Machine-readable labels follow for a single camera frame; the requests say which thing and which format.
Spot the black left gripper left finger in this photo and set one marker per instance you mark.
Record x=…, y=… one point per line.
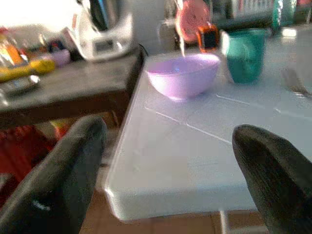
x=56, y=175

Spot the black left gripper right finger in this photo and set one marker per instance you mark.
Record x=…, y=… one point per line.
x=275, y=175

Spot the red bag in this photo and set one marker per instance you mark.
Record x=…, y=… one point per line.
x=22, y=151

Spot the white folding table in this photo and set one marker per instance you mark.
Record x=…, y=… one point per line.
x=209, y=136

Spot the dark wooden side table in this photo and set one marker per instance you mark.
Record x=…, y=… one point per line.
x=70, y=90

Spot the metal cutlery piece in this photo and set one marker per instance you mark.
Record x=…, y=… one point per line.
x=295, y=83

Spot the yellow banana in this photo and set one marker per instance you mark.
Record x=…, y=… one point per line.
x=26, y=69

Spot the small lilac container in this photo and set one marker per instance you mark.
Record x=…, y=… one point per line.
x=59, y=56

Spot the teal plastic cup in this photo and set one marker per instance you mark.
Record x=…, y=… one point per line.
x=245, y=56

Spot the lilac plastic bowl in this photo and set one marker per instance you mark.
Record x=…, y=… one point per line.
x=182, y=75

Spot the orange black small device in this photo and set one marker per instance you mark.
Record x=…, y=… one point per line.
x=207, y=37

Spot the white kitchen machine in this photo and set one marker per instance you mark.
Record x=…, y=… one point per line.
x=104, y=29

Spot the pink round object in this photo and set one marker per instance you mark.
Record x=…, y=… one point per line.
x=193, y=19

